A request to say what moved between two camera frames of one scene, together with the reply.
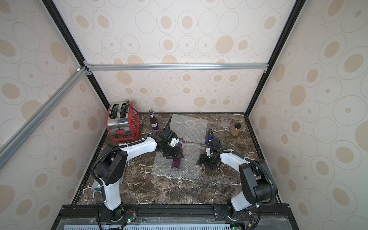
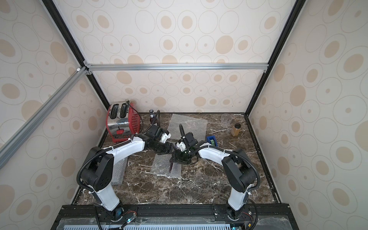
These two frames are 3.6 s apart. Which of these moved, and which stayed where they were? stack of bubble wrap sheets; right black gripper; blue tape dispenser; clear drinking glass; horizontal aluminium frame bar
Moved: right black gripper
Stayed: blue tape dispenser; stack of bubble wrap sheets; clear drinking glass; horizontal aluminium frame bar
